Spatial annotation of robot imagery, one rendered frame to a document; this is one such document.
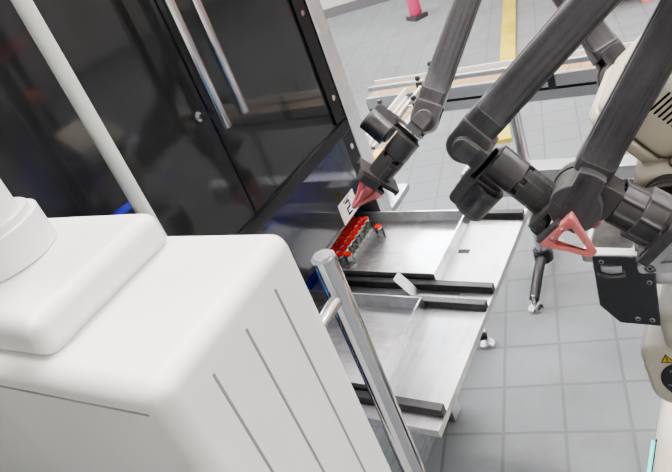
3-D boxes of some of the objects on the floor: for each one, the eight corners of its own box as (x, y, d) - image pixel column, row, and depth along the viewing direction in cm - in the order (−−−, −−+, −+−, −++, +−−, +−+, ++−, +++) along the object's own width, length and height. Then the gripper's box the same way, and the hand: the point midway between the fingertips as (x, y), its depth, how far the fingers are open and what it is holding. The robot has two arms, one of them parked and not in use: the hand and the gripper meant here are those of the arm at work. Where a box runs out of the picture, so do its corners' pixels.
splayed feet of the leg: (524, 313, 255) (518, 287, 248) (550, 239, 289) (545, 214, 282) (544, 315, 250) (538, 288, 243) (568, 239, 284) (563, 214, 277)
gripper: (379, 150, 131) (336, 204, 137) (416, 173, 134) (372, 225, 140) (374, 136, 136) (333, 189, 142) (410, 159, 140) (368, 209, 146)
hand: (355, 204), depth 141 cm, fingers closed
